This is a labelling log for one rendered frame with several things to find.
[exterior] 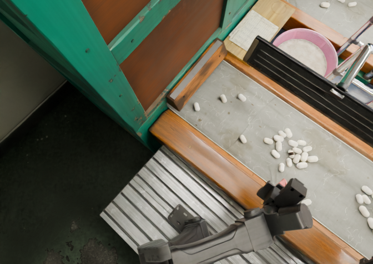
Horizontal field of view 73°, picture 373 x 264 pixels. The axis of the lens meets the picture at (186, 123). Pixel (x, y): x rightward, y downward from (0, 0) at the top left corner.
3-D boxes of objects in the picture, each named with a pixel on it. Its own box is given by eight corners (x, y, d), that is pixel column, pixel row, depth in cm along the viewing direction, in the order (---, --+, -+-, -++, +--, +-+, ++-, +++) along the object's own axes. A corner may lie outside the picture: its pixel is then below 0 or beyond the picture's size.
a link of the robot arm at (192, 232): (207, 217, 84) (154, 250, 55) (213, 238, 83) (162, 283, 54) (191, 222, 87) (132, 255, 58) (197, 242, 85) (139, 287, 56)
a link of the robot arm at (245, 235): (266, 208, 59) (138, 254, 50) (281, 248, 57) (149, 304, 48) (243, 208, 70) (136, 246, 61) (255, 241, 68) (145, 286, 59)
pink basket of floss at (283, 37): (331, 94, 105) (344, 85, 96) (268, 99, 105) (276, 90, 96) (318, 39, 112) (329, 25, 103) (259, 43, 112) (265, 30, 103)
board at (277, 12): (250, 67, 99) (250, 65, 98) (219, 46, 102) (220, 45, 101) (295, 11, 106) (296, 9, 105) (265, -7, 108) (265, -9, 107)
